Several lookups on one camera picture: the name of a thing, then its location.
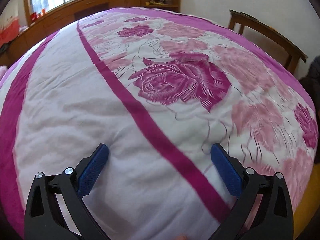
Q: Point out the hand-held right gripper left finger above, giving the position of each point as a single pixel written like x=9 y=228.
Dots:
x=93 y=170

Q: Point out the dark clothes on cabinet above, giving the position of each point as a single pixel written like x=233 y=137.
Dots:
x=3 y=47

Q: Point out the person's right hand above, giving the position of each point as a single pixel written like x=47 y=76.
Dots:
x=180 y=237

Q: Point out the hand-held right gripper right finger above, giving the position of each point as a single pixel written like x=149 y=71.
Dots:
x=226 y=170

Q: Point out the small items on shelf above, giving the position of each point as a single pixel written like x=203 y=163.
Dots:
x=158 y=2

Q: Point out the floral pink bed blanket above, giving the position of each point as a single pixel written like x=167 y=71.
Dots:
x=100 y=105

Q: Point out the wooden chair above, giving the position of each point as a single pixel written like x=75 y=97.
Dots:
x=265 y=27

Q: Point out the orange pink curtain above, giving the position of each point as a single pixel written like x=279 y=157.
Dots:
x=8 y=31

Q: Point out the dark cloth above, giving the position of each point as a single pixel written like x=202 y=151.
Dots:
x=312 y=80

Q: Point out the red items on windowsill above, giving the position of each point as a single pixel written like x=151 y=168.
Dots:
x=37 y=15

